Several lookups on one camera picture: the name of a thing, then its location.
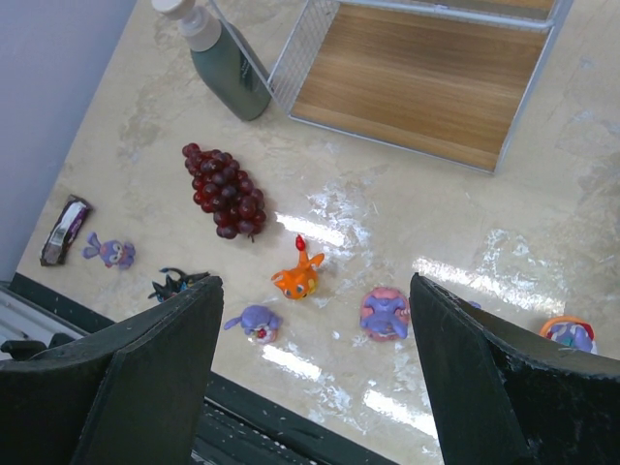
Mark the black bat-like toy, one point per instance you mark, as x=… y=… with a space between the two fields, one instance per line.
x=176 y=282

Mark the red grape bunch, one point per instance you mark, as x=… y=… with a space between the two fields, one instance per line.
x=225 y=190

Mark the purple bunny in orange cup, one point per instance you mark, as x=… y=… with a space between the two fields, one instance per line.
x=572 y=332

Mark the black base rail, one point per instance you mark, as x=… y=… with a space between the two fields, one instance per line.
x=236 y=425

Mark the green soap dispenser bottle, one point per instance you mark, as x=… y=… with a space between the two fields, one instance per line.
x=222 y=58

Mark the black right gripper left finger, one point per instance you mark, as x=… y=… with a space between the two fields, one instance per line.
x=130 y=393

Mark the purple snack wrapper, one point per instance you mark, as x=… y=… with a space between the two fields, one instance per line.
x=65 y=230

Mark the orange dragon toy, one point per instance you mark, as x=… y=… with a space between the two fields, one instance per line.
x=302 y=280

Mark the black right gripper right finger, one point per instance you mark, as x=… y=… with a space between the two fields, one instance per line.
x=501 y=394

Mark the small purple bunny toy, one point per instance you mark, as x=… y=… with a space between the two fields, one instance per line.
x=258 y=322

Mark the white wire wooden shelf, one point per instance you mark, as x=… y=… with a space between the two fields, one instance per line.
x=448 y=79

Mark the small standing purple bunny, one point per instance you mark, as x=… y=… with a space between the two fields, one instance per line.
x=112 y=252

